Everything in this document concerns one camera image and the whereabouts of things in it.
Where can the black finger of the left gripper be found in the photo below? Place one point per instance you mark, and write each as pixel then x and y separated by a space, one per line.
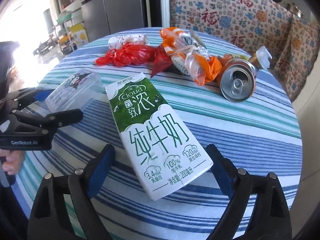
pixel 62 118

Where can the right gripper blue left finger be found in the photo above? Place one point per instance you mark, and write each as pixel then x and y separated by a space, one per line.
pixel 84 184

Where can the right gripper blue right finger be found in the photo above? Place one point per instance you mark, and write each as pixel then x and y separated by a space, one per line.
pixel 236 186

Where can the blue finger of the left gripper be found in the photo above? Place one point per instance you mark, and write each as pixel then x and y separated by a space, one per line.
pixel 24 97

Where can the clear plastic cartoon box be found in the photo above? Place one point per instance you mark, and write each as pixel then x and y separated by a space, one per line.
pixel 77 92

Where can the green white milk carton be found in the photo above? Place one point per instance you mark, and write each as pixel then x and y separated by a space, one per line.
pixel 163 152

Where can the red plastic bag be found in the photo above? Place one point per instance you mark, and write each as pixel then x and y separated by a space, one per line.
pixel 137 55

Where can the floral white paper package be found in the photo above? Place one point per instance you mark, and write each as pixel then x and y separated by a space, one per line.
pixel 116 42

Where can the crushed orange soda can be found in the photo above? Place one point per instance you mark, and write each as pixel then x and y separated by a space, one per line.
pixel 237 80

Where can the orange white bag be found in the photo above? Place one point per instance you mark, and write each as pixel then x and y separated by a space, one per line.
pixel 189 55

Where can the gold foil snack bag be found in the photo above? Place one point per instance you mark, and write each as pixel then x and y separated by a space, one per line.
pixel 259 60

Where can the person's left hand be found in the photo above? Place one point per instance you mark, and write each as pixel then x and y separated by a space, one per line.
pixel 13 161

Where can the blue striped tablecloth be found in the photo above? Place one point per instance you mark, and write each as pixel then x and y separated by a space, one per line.
pixel 261 135

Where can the storage rack with basins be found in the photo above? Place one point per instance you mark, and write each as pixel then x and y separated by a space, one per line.
pixel 67 30

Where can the yellow green cardboard box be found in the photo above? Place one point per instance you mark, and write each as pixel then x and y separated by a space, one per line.
pixel 80 33

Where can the grey multi-door refrigerator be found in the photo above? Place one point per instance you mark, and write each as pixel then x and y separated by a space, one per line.
pixel 106 17

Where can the patterned fu character cloth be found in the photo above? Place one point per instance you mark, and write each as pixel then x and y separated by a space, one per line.
pixel 247 24

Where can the steel pot with lid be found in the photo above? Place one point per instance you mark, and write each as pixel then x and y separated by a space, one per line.
pixel 292 7

